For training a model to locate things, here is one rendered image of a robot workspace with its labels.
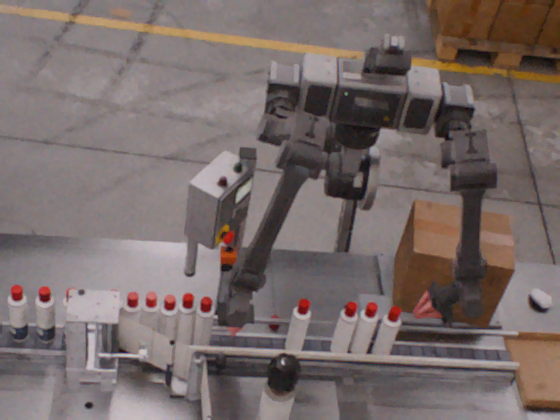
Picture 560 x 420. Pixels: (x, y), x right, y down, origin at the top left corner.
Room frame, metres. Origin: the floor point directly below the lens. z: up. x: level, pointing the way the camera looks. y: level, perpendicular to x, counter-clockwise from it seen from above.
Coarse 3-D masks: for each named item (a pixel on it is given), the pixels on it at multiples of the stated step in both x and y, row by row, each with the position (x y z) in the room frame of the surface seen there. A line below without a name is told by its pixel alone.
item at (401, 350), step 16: (32, 336) 1.69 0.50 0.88; (224, 336) 1.79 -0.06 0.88; (240, 336) 1.80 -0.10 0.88; (128, 352) 1.68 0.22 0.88; (368, 352) 1.81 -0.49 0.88; (400, 352) 1.83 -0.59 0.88; (416, 352) 1.83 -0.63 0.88; (432, 352) 1.84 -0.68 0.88; (448, 352) 1.85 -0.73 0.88; (464, 352) 1.86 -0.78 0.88; (480, 352) 1.87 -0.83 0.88; (496, 352) 1.88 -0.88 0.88; (448, 368) 1.79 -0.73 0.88; (464, 368) 1.80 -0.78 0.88; (480, 368) 1.81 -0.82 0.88
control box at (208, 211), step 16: (224, 160) 1.88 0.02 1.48; (208, 176) 1.81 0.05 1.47; (224, 176) 1.82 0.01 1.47; (240, 176) 1.83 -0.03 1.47; (192, 192) 1.77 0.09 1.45; (208, 192) 1.75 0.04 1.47; (224, 192) 1.76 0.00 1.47; (192, 208) 1.77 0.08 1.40; (208, 208) 1.75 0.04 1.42; (224, 208) 1.76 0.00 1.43; (192, 224) 1.77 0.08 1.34; (208, 224) 1.74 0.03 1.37; (224, 224) 1.77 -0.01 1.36; (208, 240) 1.74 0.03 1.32
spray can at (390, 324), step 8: (392, 312) 1.79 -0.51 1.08; (400, 312) 1.80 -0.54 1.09; (384, 320) 1.80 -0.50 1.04; (392, 320) 1.79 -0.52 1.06; (400, 320) 1.81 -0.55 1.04; (384, 328) 1.79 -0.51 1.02; (392, 328) 1.78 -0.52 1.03; (384, 336) 1.78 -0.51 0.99; (392, 336) 1.78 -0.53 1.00; (376, 344) 1.79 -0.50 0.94; (384, 344) 1.78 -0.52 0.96; (392, 344) 1.79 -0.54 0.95; (376, 352) 1.79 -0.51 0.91; (384, 352) 1.78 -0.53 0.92
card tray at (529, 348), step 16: (528, 336) 1.99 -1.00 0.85; (544, 336) 2.00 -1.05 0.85; (512, 352) 1.93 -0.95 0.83; (528, 352) 1.94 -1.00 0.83; (544, 352) 1.95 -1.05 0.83; (528, 368) 1.88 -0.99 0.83; (544, 368) 1.89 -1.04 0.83; (528, 384) 1.81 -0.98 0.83; (544, 384) 1.82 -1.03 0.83; (528, 400) 1.73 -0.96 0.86; (544, 400) 1.74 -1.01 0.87
